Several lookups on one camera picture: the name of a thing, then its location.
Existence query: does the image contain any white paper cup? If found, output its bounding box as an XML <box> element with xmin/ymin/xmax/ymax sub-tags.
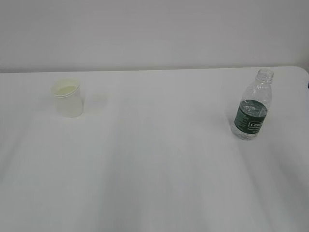
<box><xmin>51</xmin><ymin>79</ymin><xmax>84</xmax><ymax>118</ymax></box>

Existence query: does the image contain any clear green-label water bottle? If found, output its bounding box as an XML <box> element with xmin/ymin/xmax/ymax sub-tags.
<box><xmin>231</xmin><ymin>69</ymin><xmax>274</xmax><ymax>140</ymax></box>

